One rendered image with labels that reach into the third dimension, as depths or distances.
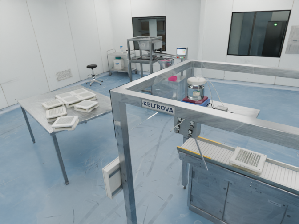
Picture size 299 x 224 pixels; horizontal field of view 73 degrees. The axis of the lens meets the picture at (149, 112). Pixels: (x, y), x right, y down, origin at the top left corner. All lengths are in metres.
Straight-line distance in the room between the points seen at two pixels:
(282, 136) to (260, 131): 0.07
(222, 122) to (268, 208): 1.33
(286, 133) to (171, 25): 6.51
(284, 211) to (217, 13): 5.57
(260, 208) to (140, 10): 6.80
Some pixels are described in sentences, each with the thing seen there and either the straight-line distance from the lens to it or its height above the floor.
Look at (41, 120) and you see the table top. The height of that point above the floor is 0.83.
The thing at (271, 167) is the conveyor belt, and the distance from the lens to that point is 2.04.
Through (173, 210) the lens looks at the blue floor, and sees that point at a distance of 2.55.
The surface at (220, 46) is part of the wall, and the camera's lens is 6.73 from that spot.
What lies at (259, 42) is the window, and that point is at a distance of 6.60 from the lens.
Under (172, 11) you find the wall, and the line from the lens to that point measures 7.14.
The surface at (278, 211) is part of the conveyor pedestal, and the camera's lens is 2.10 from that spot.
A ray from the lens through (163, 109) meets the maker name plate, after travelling 1.00.
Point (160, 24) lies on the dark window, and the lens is 7.33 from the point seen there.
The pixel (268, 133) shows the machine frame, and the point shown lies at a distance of 0.86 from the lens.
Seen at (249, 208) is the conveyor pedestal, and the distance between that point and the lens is 2.17.
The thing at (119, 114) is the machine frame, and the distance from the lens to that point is 1.23.
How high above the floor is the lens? 2.00
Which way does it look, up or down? 25 degrees down
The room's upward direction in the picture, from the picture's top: 2 degrees counter-clockwise
